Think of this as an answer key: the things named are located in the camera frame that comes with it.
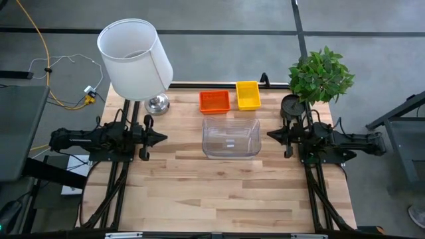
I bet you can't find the silver rail bracket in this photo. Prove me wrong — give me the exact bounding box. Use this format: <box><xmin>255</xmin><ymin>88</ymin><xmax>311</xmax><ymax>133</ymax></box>
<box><xmin>290</xmin><ymin>233</ymin><xmax>329</xmax><ymax>239</ymax></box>
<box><xmin>105</xmin><ymin>232</ymin><xmax>144</xmax><ymax>239</ymax></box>

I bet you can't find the yellow cable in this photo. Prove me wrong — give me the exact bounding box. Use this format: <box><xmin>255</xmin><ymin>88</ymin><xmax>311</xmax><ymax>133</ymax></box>
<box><xmin>15</xmin><ymin>0</ymin><xmax>97</xmax><ymax>112</ymax></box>

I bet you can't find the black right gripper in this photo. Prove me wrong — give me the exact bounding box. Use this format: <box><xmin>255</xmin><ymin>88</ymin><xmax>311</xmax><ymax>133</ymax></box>
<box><xmin>266</xmin><ymin>116</ymin><xmax>315</xmax><ymax>159</ymax></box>

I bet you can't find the white power cord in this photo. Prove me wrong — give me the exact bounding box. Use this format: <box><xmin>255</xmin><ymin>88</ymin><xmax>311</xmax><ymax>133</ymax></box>
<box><xmin>28</xmin><ymin>53</ymin><xmax>104</xmax><ymax>96</ymax></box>

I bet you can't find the green potted plant black pot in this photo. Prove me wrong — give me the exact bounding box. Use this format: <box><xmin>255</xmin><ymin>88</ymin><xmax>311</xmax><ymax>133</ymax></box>
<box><xmin>280</xmin><ymin>45</ymin><xmax>356</xmax><ymax>122</ymax></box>

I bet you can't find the clear plastic bin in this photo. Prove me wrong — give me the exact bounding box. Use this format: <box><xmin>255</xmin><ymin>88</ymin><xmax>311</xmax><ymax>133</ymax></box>
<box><xmin>202</xmin><ymin>116</ymin><xmax>262</xmax><ymax>159</ymax></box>
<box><xmin>201</xmin><ymin>116</ymin><xmax>262</xmax><ymax>161</ymax></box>

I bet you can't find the dark grey desk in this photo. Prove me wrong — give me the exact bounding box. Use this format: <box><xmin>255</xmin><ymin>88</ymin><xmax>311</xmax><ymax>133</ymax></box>
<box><xmin>365</xmin><ymin>90</ymin><xmax>425</xmax><ymax>185</ymax></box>

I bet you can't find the grey office desk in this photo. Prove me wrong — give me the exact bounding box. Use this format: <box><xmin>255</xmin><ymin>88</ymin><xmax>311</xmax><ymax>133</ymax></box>
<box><xmin>0</xmin><ymin>85</ymin><xmax>50</xmax><ymax>183</ymax></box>

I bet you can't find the black table edge rail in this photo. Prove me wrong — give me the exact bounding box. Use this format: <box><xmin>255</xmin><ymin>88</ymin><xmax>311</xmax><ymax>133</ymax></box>
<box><xmin>168</xmin><ymin>82</ymin><xmax>292</xmax><ymax>90</ymax></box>
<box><xmin>0</xmin><ymin>228</ymin><xmax>425</xmax><ymax>239</ymax></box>

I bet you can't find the white shade silver table lamp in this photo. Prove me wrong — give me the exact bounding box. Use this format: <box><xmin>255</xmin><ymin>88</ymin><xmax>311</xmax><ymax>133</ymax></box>
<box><xmin>96</xmin><ymin>18</ymin><xmax>175</xmax><ymax>117</ymax></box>

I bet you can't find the black table edge clamp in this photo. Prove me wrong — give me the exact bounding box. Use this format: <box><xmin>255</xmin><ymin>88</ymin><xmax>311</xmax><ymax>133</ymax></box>
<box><xmin>259</xmin><ymin>72</ymin><xmax>272</xmax><ymax>88</ymax></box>

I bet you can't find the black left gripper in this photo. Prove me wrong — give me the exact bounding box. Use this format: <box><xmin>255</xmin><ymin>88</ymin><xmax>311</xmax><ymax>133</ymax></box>
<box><xmin>132</xmin><ymin>114</ymin><xmax>168</xmax><ymax>162</ymax></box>

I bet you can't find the orange plastic basket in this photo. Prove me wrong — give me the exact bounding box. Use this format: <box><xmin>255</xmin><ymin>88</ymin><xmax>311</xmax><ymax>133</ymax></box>
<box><xmin>199</xmin><ymin>90</ymin><xmax>232</xmax><ymax>116</ymax></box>
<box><xmin>199</xmin><ymin>90</ymin><xmax>231</xmax><ymax>113</ymax></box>

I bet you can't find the white box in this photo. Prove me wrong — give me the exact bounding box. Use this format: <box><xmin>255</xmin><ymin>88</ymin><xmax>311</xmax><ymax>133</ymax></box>
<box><xmin>60</xmin><ymin>154</ymin><xmax>93</xmax><ymax>196</ymax></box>

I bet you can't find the person's shoe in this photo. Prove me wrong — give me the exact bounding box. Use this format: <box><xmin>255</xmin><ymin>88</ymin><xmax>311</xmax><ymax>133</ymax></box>
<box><xmin>407</xmin><ymin>203</ymin><xmax>425</xmax><ymax>230</ymax></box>

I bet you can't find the yellow plastic basket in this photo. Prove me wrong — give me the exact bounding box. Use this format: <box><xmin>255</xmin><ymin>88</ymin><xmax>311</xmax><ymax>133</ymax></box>
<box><xmin>235</xmin><ymin>80</ymin><xmax>262</xmax><ymax>112</ymax></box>

